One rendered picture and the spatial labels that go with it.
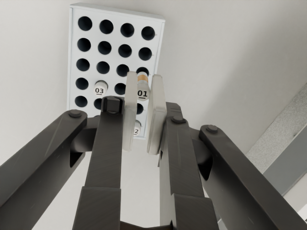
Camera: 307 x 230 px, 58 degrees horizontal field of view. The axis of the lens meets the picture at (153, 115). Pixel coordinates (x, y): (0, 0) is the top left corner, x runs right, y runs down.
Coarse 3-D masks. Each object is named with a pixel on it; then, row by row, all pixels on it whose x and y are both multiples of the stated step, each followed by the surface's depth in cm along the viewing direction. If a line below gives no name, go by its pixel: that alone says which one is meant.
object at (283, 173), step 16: (304, 128) 25; (288, 144) 26; (304, 144) 24; (288, 160) 25; (304, 160) 23; (272, 176) 26; (288, 176) 24; (304, 176) 23; (288, 192) 24; (304, 192) 22; (304, 208) 22
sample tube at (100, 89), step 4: (100, 80) 27; (96, 84) 26; (100, 84) 26; (104, 84) 26; (96, 88) 26; (100, 88) 26; (104, 88) 26; (96, 92) 26; (100, 92) 26; (104, 92) 26; (100, 96) 26
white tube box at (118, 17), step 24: (72, 24) 25; (96, 24) 25; (120, 24) 25; (144, 24) 25; (72, 48) 26; (96, 48) 26; (120, 48) 28; (144, 48) 29; (72, 72) 27; (96, 72) 27; (120, 72) 28; (72, 96) 28; (96, 96) 28; (120, 96) 28; (144, 120) 29
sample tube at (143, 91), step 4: (140, 72) 25; (144, 72) 25; (140, 76) 24; (144, 76) 24; (140, 80) 23; (144, 80) 23; (140, 84) 22; (144, 84) 22; (148, 84) 23; (140, 88) 21; (144, 88) 21; (148, 88) 22; (140, 92) 21; (144, 92) 21; (148, 92) 21; (140, 96) 22; (144, 96) 22; (148, 96) 22; (140, 100) 22; (144, 100) 22
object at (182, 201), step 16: (176, 128) 14; (176, 144) 13; (192, 144) 13; (160, 160) 15; (176, 160) 11; (192, 160) 12; (160, 176) 14; (176, 176) 10; (192, 176) 11; (160, 192) 13; (176, 192) 10; (192, 192) 10; (160, 208) 12; (176, 208) 8; (192, 208) 8; (208, 208) 8; (160, 224) 11; (176, 224) 8; (192, 224) 8; (208, 224) 8
